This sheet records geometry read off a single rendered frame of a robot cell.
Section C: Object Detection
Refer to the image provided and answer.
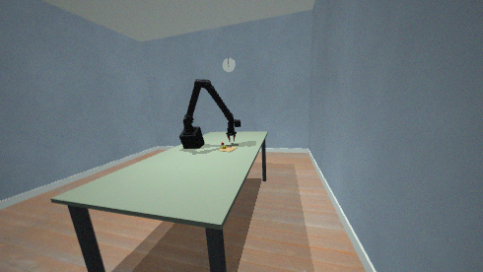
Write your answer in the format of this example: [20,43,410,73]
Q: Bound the tan mat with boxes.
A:
[217,147,237,152]

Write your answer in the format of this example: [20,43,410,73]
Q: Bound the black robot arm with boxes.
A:
[183,79,241,135]

